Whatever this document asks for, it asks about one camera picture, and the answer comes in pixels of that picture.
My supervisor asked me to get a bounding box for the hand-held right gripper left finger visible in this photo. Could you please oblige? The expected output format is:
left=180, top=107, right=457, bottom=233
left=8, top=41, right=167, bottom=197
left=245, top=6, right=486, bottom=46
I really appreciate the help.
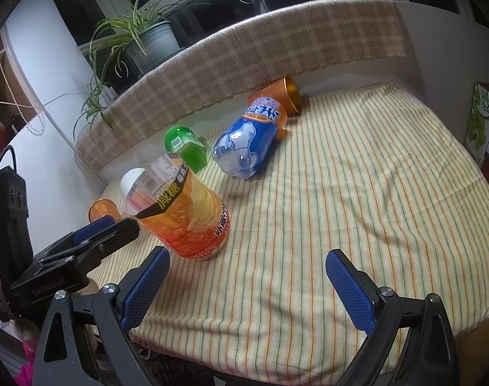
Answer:
left=33, top=245, right=171, bottom=386

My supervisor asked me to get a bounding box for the small orange can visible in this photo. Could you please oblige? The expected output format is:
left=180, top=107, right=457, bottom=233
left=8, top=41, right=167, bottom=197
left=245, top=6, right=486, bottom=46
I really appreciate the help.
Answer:
left=88, top=198, right=123, bottom=224

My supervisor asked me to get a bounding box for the checked beige cloth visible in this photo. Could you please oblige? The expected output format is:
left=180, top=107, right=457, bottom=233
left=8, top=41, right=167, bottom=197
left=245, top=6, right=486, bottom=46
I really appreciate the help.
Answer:
left=75, top=0, right=409, bottom=171

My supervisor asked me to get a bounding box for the green bottle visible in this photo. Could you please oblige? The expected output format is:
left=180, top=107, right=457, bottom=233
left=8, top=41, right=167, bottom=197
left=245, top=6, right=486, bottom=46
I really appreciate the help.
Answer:
left=164, top=125, right=208, bottom=173

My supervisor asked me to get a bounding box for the striped yellow cloth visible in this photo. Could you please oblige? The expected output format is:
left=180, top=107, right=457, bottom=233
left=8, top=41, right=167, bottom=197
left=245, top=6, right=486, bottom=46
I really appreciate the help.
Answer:
left=85, top=81, right=489, bottom=379

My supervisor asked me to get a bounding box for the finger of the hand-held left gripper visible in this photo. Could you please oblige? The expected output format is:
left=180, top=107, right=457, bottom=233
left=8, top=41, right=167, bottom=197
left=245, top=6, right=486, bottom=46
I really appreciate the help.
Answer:
left=32, top=217, right=141, bottom=276
left=34, top=215, right=117, bottom=261

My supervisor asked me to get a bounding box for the white pink cup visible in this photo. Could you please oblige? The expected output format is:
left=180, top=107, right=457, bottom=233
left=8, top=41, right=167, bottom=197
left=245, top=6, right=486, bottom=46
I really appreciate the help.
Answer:
left=119, top=167, right=152, bottom=212

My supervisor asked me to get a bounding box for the pink cloth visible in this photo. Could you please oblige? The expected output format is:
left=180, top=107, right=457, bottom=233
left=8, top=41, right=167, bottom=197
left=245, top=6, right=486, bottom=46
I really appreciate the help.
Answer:
left=11, top=340, right=42, bottom=386

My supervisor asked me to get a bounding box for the blue drink bottle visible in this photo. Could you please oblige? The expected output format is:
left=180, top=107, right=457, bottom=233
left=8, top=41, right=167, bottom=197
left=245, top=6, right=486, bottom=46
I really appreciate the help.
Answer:
left=211, top=95, right=289, bottom=181

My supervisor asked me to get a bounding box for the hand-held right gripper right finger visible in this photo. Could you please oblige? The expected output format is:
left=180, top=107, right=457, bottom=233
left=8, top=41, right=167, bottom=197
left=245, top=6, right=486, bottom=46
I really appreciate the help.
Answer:
left=326, top=248, right=461, bottom=386

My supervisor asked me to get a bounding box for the potted spider plant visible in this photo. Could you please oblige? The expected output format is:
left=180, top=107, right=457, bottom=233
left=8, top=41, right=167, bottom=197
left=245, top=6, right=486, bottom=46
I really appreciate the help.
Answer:
left=73, top=0, right=212, bottom=130

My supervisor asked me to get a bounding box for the orange gold metal cup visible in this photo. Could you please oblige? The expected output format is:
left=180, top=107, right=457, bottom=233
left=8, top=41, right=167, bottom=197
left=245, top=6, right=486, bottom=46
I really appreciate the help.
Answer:
left=248, top=76, right=304, bottom=115

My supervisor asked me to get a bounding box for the green printed box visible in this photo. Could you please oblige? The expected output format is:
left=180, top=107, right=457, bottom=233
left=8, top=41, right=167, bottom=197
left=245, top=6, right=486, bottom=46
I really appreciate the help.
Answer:
left=464, top=81, right=489, bottom=166

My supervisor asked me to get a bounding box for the orange drink bottle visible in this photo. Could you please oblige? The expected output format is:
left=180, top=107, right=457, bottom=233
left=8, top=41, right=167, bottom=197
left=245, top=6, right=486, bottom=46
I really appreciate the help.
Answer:
left=122, top=154, right=230, bottom=262

